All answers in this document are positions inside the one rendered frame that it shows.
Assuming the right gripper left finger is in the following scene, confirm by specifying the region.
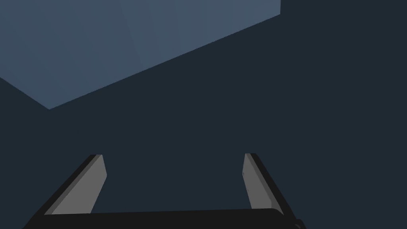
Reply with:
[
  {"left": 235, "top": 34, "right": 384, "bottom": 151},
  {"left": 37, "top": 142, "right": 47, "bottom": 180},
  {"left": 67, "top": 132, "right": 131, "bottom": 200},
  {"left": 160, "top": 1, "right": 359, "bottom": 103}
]
[{"left": 43, "top": 154, "right": 108, "bottom": 215}]

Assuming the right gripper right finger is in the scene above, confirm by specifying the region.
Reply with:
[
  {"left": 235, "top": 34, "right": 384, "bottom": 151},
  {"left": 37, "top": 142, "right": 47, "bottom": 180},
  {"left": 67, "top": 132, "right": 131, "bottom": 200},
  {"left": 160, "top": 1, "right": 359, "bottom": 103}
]
[{"left": 242, "top": 153, "right": 285, "bottom": 216}]

